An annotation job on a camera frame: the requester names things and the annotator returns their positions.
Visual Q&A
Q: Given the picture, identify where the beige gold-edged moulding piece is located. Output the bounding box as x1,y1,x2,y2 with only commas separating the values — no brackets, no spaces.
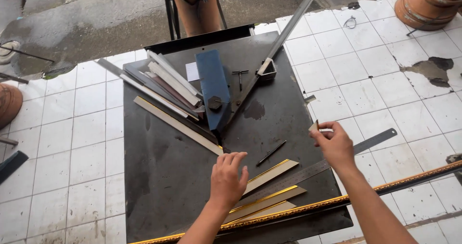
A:
231,200,297,225
223,185,308,224
243,159,300,196

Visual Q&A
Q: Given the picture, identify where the dark metal rod stub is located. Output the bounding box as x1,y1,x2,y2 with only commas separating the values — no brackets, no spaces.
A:
0,72,30,85

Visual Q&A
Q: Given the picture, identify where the person's left hand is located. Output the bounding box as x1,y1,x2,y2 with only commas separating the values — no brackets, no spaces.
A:
210,152,250,212

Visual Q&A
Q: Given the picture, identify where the long beige moulding strip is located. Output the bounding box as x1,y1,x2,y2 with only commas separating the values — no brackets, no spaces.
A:
133,95,225,156

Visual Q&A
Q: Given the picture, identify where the black T-handle key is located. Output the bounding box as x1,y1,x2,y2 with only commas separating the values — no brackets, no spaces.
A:
232,70,250,92

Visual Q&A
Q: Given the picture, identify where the long ornate gold frame moulding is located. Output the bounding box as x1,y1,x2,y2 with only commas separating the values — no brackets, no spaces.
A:
129,159,462,244

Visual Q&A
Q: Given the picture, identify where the blue blade guard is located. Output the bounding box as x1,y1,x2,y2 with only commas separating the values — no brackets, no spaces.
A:
195,49,232,132

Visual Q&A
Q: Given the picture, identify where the white paper slip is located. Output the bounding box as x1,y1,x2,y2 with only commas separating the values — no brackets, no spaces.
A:
185,62,200,82

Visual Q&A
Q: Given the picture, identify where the black pencil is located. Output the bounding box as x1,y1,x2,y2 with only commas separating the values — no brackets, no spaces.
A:
256,140,287,167

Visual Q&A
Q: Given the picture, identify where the smooth terracotta pot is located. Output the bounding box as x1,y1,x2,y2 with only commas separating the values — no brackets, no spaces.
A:
0,83,24,130

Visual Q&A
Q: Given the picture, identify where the grey metal lever bar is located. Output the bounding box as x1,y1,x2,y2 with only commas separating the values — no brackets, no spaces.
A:
230,0,327,119

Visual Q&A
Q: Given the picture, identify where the black flat bar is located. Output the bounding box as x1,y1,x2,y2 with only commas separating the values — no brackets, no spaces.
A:
0,150,29,185

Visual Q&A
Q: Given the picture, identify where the black hex nut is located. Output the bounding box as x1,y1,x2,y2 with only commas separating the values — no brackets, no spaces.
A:
208,95,224,111

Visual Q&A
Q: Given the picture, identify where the thin dark metal rod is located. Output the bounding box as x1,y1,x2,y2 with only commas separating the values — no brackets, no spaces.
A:
0,45,55,63

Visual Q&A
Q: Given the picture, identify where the long steel ruler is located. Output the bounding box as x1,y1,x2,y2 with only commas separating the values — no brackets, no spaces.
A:
234,128,398,209

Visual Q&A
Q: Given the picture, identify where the ribbed terracotta pot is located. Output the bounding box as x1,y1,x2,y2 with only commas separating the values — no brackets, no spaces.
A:
394,0,462,32

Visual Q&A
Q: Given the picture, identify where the terracotta jar on black stand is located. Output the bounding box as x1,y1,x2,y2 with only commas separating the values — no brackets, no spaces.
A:
162,0,228,41

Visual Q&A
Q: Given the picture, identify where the black metal cutter table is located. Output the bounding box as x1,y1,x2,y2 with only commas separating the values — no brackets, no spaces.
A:
123,24,354,244

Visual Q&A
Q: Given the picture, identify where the person's right hand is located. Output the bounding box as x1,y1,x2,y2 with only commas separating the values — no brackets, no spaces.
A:
310,121,357,173

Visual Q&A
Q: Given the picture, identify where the pile of grey moulding strips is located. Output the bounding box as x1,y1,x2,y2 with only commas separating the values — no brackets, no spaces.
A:
97,50,207,122

